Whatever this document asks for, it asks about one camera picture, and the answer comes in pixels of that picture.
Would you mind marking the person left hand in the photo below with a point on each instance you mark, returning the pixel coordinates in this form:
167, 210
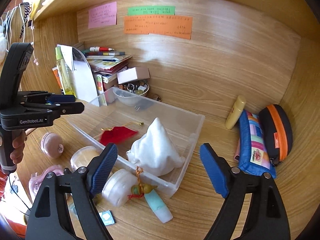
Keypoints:
18, 144

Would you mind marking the orange sunscreen tube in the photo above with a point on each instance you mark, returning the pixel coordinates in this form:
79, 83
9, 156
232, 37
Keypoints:
56, 74

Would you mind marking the white small box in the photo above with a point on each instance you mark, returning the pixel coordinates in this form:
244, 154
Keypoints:
133, 74

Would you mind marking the pink round case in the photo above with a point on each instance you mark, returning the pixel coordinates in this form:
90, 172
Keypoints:
52, 145

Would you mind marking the pink sticky note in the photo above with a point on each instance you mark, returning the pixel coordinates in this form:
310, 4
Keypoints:
103, 15

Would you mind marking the red white marker pen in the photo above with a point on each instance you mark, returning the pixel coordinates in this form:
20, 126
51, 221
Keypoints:
100, 49

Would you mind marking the yellow green spray bottle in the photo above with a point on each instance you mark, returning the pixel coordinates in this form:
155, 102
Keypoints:
65, 81

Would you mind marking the white folded paper sheets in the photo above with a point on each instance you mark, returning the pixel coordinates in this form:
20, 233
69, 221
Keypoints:
79, 73

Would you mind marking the black orange zip case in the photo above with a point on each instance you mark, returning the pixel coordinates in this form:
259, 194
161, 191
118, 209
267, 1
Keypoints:
277, 131

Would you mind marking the yellow small lotion bottle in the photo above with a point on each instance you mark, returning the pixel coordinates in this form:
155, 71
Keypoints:
235, 112

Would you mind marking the stack of books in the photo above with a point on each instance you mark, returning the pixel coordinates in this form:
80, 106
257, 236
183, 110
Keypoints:
107, 64

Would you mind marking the blue Max staples box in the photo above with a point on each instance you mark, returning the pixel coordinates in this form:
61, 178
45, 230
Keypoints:
107, 218

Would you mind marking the fruit sticker sheet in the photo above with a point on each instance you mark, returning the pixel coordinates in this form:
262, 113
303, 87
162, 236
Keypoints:
99, 83

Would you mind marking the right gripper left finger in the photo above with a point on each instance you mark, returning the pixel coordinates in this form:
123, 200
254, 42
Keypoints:
49, 217

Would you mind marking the frosted round container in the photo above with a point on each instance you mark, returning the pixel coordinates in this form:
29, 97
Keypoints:
118, 187

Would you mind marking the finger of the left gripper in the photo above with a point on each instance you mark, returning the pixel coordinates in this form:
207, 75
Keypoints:
66, 108
54, 98

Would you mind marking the teal white tube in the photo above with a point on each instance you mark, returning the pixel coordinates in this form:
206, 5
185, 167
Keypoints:
158, 207

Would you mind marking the beige powder jar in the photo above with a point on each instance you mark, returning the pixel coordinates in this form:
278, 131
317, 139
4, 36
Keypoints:
83, 156

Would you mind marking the red velvet pouch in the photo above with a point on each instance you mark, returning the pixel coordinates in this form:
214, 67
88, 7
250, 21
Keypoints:
118, 134

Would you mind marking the white cloth pouch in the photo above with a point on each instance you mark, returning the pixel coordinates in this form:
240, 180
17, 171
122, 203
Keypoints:
155, 152

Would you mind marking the blue patchwork pencil pouch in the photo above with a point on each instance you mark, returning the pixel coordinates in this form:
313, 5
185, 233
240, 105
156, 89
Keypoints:
253, 158

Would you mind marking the clear plastic storage bin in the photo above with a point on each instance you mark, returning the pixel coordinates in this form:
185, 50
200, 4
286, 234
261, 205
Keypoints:
117, 107

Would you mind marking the green sticky note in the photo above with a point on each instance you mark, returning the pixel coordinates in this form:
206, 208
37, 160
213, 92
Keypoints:
151, 10

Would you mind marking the bowl of trinkets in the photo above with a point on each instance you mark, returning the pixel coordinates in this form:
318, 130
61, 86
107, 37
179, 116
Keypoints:
133, 92

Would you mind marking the orange sticky note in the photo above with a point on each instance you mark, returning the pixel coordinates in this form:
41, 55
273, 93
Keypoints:
169, 25

